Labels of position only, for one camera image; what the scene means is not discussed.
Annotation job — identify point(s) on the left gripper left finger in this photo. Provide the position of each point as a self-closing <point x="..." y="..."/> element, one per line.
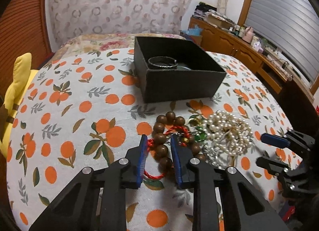
<point x="95" y="199"/>

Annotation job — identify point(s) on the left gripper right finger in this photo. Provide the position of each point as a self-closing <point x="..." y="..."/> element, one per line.
<point x="224" y="191"/>

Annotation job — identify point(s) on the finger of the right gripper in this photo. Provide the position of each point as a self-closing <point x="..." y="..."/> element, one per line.
<point x="297" y="142"/>
<point x="274" y="167"/>

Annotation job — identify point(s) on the black jewelry box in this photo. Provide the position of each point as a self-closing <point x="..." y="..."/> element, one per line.
<point x="175" y="69"/>

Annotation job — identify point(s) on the orange print bed cover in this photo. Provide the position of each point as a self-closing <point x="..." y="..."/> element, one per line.
<point x="87" y="110"/>

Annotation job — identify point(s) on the pink kettle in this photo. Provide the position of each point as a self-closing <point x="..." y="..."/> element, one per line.
<point x="248" y="35"/>

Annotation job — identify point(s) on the window blind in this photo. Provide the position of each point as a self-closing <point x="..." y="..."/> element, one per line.
<point x="292" y="25"/>

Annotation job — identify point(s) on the wooden sideboard cabinet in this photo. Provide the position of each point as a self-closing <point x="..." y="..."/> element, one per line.
<point x="268" y="71"/>

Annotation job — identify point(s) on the blue tissue paper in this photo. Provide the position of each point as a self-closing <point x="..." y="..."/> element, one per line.
<point x="195" y="31"/>

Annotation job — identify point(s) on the yellow plush toy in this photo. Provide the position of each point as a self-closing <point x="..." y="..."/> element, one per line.
<point x="22" y="79"/>

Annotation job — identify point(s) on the floral quilt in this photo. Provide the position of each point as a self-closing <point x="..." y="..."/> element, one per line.
<point x="101" y="42"/>

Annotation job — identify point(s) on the wooden louvered wardrobe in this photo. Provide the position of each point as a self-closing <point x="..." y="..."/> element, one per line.
<point x="23" y="29"/>

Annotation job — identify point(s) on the patterned lace curtain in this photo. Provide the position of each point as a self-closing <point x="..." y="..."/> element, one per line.
<point x="73" y="18"/>

